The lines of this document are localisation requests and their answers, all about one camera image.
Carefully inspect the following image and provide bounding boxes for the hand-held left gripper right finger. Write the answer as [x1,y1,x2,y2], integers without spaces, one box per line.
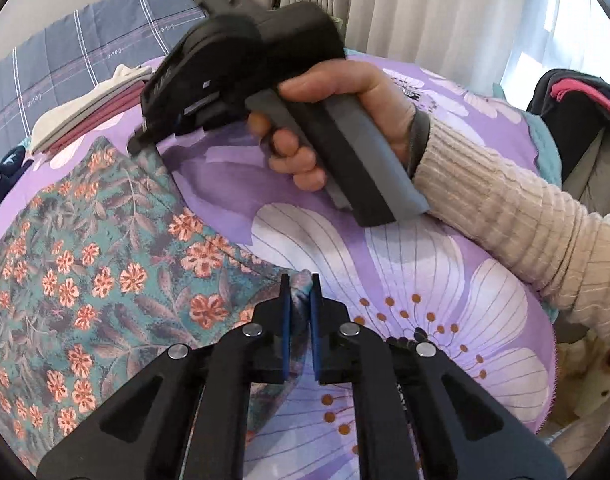
[310,272,568,480]

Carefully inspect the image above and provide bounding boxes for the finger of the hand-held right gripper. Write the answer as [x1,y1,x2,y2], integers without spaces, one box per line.
[126,125,161,157]

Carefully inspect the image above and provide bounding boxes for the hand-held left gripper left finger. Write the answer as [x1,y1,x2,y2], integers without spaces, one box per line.
[37,272,292,480]

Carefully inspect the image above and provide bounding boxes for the teal floral shirt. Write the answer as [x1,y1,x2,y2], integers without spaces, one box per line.
[0,135,326,466]

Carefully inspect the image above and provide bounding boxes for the person's right forearm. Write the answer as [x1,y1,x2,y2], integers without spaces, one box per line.
[410,109,610,343]

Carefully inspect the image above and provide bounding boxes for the folded pink and white clothes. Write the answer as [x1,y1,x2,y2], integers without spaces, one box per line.
[29,65,153,156]

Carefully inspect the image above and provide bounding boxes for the person's right hand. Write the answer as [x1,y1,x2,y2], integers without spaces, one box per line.
[247,59,420,192]

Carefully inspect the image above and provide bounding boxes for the folded pink cloth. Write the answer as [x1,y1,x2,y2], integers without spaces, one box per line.
[45,80,146,153]

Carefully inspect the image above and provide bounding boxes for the purple floral bedsheet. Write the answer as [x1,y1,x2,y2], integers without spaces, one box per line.
[0,55,561,480]

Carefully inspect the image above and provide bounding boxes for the blue plaid pillow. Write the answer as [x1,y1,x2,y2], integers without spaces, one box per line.
[0,0,206,136]

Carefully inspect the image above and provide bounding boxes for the navy star print garment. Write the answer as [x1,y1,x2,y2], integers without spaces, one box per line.
[0,145,33,231]

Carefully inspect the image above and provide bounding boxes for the white pleated curtain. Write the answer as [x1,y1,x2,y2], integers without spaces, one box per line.
[270,0,610,98]

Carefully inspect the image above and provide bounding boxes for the cream spotted cloth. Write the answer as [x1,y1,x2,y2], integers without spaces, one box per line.
[539,327,610,461]

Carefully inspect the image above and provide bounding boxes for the grey garment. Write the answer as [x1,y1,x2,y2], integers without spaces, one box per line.
[560,122,610,213]

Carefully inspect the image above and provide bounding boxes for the black and pink jacket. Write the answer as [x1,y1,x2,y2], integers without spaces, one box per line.
[528,69,610,128]

